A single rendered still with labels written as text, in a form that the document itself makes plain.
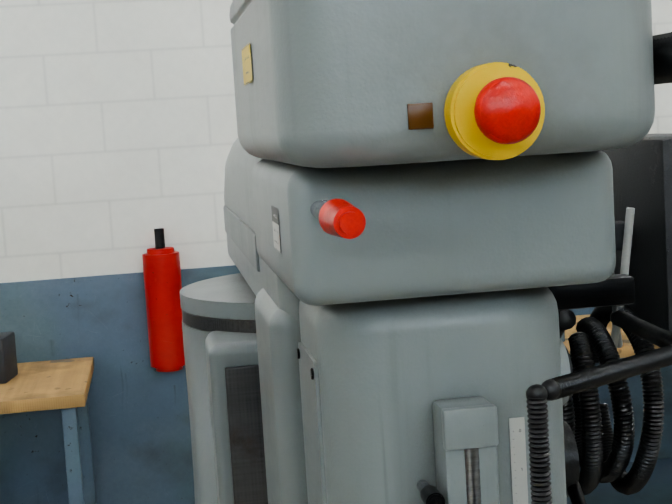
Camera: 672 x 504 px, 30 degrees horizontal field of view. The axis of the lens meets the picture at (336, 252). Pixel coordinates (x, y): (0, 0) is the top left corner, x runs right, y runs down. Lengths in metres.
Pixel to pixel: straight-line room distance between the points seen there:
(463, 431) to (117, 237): 4.35
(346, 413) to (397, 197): 0.18
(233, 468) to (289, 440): 0.28
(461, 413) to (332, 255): 0.15
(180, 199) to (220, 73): 0.54
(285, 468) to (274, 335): 0.12
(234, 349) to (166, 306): 3.70
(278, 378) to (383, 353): 0.21
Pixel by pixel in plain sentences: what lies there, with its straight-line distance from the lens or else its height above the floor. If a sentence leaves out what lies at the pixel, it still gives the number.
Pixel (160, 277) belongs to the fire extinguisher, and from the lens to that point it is 5.07.
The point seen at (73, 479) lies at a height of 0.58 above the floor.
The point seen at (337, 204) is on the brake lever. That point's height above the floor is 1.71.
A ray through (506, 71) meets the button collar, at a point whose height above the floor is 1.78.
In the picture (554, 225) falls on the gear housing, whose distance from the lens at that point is 0.91.
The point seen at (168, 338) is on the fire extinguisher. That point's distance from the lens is 5.11.
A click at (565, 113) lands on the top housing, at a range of 0.81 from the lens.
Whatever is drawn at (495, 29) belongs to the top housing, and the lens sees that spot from 0.80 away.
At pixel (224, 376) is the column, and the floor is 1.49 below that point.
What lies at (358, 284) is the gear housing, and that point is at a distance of 0.88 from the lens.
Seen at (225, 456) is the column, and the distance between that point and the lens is 1.41.
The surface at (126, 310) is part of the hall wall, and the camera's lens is 5.23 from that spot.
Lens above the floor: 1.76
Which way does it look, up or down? 6 degrees down
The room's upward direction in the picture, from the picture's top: 3 degrees counter-clockwise
